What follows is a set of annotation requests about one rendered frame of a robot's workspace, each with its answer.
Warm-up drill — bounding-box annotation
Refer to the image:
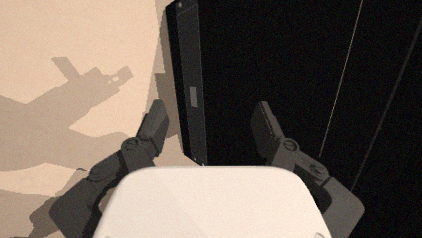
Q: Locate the black equipment rack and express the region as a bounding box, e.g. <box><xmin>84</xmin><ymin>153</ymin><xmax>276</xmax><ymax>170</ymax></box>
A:
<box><xmin>165</xmin><ymin>0</ymin><xmax>422</xmax><ymax>238</ymax></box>

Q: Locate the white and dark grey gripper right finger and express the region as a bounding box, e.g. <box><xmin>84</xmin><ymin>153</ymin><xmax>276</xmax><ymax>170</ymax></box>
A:
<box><xmin>250</xmin><ymin>101</ymin><xmax>365</xmax><ymax>238</ymax></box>

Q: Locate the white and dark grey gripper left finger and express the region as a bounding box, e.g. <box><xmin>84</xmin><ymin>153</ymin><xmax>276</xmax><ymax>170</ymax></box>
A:
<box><xmin>49</xmin><ymin>99</ymin><xmax>169</xmax><ymax>238</ymax></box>

